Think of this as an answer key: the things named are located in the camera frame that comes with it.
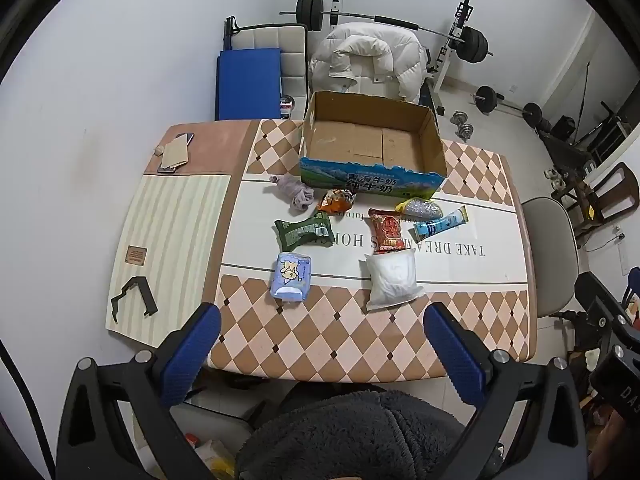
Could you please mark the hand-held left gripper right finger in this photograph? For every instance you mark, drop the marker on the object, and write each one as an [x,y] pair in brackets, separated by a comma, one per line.
[452,355]

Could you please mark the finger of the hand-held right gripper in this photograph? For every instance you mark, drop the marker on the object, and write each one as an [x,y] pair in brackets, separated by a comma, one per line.
[592,290]

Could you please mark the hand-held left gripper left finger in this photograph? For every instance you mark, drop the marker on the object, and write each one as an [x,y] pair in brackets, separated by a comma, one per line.
[192,355]

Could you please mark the white pillow packet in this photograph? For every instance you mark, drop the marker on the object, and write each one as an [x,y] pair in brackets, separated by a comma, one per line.
[392,277]

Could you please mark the blue tissue pack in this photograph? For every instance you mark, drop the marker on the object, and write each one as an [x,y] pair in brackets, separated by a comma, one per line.
[290,275]

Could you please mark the blue white stick packet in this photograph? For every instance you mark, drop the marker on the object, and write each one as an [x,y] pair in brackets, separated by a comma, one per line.
[440,224]

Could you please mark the red snack packet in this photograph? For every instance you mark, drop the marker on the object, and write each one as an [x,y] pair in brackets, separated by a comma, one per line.
[387,230]

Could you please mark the yellow silver snack packet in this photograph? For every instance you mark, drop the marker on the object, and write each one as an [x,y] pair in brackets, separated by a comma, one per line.
[422,209]

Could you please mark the green snack packet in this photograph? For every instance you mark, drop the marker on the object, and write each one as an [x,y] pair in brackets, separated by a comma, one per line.
[300,231]

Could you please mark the printed cardboard box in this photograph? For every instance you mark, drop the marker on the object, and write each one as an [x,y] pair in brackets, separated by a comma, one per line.
[370,185]

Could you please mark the grey socks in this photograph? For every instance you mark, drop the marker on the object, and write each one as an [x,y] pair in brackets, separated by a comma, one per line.
[297,192]

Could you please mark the orange snack packet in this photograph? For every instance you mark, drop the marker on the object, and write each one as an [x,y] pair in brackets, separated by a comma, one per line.
[335,201]

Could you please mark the grey round chair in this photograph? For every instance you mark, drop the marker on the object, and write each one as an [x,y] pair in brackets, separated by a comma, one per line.
[550,250]

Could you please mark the clear plastic bag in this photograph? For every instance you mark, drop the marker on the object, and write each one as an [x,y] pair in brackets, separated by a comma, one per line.
[212,455]

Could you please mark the checkered printed tablecloth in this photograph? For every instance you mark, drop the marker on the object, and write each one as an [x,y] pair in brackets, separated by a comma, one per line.
[300,340]

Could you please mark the brown wooden chair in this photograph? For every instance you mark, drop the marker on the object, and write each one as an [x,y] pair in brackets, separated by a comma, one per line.
[620,180]

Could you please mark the grey fleece clothing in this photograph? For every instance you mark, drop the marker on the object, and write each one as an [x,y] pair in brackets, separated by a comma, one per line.
[350,435]

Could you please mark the black exercise equipment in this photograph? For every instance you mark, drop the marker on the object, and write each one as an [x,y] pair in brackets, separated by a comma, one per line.
[575,152]

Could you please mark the thin black pole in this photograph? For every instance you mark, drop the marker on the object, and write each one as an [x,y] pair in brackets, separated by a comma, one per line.
[584,105]

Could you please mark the dark smartphone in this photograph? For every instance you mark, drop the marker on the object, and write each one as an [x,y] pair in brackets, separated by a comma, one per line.
[167,170]

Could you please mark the small chrome dumbbell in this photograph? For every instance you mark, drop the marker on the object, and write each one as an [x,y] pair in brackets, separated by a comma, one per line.
[467,130]
[457,118]

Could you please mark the short barbell with black plates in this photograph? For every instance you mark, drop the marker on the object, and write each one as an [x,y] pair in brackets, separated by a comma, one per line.
[505,105]

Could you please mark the brown cardboard piece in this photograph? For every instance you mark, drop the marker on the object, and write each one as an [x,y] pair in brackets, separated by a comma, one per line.
[176,151]

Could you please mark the small red black can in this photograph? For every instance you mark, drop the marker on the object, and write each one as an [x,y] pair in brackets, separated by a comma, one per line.
[286,106]

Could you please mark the white weight bench rack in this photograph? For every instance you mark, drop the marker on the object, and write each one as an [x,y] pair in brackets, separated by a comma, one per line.
[442,67]

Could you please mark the blue folded mat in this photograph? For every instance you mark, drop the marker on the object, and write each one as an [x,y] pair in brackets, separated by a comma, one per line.
[247,82]

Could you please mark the white down jacket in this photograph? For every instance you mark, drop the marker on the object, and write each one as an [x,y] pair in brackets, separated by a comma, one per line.
[365,55]

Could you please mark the white padded chair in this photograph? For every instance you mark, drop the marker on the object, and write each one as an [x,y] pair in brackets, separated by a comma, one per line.
[290,50]

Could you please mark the long barbell with black plates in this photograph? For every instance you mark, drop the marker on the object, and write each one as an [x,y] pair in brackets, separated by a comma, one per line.
[350,15]

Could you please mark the black plastic bracket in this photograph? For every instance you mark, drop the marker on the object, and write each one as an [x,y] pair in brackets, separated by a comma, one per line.
[148,300]

